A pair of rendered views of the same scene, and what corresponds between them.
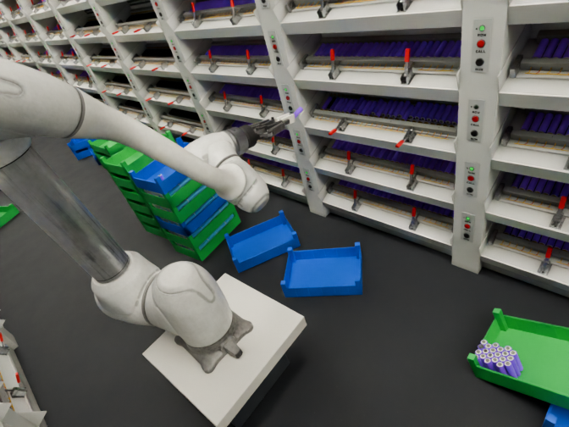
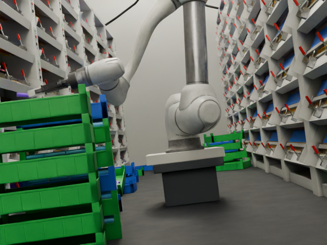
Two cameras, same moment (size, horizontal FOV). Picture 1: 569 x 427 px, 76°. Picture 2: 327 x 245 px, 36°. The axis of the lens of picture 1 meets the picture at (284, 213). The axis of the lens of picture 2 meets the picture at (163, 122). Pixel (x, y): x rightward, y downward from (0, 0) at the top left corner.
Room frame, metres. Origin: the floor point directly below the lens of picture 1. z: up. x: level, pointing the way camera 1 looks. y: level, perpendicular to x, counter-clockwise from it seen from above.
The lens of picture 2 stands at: (2.66, 1.77, 0.30)
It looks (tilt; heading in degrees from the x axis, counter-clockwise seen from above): 2 degrees up; 219
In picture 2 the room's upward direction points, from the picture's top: 7 degrees counter-clockwise
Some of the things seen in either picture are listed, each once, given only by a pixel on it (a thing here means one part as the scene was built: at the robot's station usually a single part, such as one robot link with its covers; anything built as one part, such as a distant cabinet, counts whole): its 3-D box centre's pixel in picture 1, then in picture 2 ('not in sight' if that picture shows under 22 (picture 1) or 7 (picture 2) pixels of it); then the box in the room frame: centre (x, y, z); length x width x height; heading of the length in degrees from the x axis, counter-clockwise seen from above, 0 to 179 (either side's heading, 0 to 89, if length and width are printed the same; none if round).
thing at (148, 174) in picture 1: (172, 163); (64, 113); (1.50, 0.40, 0.44); 0.30 x 0.20 x 0.08; 134
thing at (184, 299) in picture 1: (189, 299); (182, 116); (0.71, 0.32, 0.41); 0.18 x 0.16 x 0.22; 60
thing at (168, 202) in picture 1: (179, 178); (66, 135); (1.50, 0.40, 0.36); 0.30 x 0.20 x 0.08; 134
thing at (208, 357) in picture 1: (214, 332); (184, 145); (0.69, 0.30, 0.27); 0.22 x 0.18 x 0.06; 36
